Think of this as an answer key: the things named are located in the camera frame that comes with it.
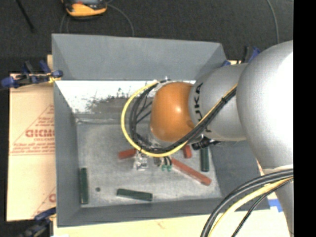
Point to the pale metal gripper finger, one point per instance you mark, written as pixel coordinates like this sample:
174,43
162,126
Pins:
143,157
140,165

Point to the red-brown flat block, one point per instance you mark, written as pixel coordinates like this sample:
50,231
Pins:
192,172
187,152
127,153

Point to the dark green flat block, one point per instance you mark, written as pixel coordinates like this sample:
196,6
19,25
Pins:
205,160
134,195
84,185

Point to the grey metal bin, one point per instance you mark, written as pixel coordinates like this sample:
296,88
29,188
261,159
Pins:
103,137

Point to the brown cardboard board red print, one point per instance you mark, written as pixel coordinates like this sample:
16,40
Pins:
29,171

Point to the black cylinder on white bracket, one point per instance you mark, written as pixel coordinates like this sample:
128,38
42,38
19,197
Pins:
201,143

